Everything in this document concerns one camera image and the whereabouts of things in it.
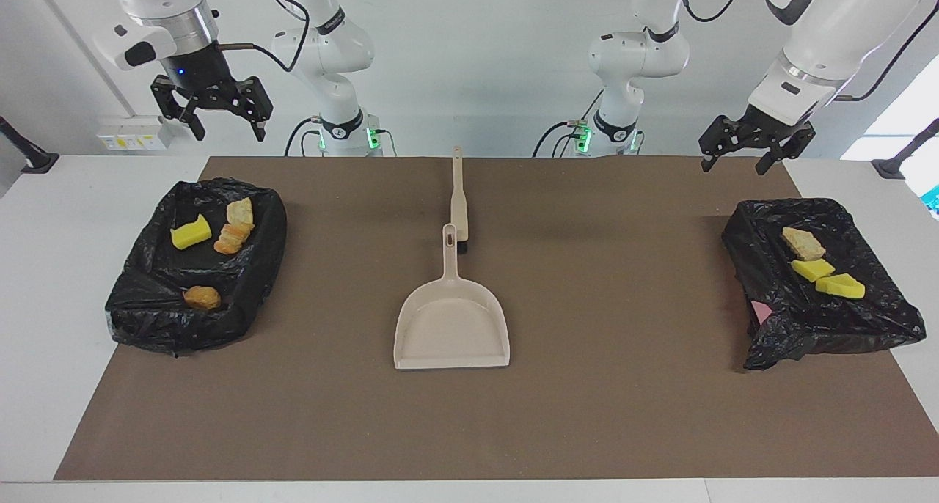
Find beige tan foam chunk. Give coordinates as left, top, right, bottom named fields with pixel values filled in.
left=782, top=227, right=827, bottom=262

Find large yellow sponge chunk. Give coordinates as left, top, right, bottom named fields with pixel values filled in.
left=170, top=213, right=213, bottom=251

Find beige foam chunk orange side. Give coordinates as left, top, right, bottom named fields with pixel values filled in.
left=213, top=222, right=255, bottom=255

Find small yellow sponge piece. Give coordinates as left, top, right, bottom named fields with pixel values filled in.
left=791, top=258, right=836, bottom=283

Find long yellow sponge piece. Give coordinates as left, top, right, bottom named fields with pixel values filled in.
left=815, top=272, right=866, bottom=300

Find orange brown sponge chunk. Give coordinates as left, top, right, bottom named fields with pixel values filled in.
left=183, top=285, right=222, bottom=312

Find beige hand brush black bristles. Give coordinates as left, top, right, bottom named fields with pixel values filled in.
left=450, top=145, right=470, bottom=255

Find beige plastic dustpan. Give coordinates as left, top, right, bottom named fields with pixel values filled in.
left=393, top=224, right=511, bottom=370

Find black bag lined pink bin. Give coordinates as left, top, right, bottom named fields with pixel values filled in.
left=721, top=197, right=927, bottom=372

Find black stand foot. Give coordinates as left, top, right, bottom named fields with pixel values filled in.
left=872, top=118, right=939, bottom=180
left=0, top=116, right=59, bottom=174

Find brown table mat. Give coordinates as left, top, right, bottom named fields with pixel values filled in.
left=54, top=156, right=939, bottom=482

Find black right base cable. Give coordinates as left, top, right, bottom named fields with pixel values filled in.
left=283, top=116, right=325, bottom=158

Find black base cable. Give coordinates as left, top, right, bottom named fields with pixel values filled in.
left=283, top=116, right=325, bottom=158
left=532, top=85, right=606, bottom=158

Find white wall socket box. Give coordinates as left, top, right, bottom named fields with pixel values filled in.
left=96, top=116, right=173, bottom=152

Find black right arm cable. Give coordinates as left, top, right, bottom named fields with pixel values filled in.
left=219, top=0, right=312, bottom=75

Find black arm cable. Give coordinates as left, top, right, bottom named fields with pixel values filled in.
left=679, top=0, right=939, bottom=102
left=219, top=0, right=312, bottom=75

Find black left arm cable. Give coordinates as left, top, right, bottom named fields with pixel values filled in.
left=679, top=0, right=939, bottom=102

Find black left base cable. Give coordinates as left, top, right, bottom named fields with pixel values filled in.
left=532, top=85, right=606, bottom=158

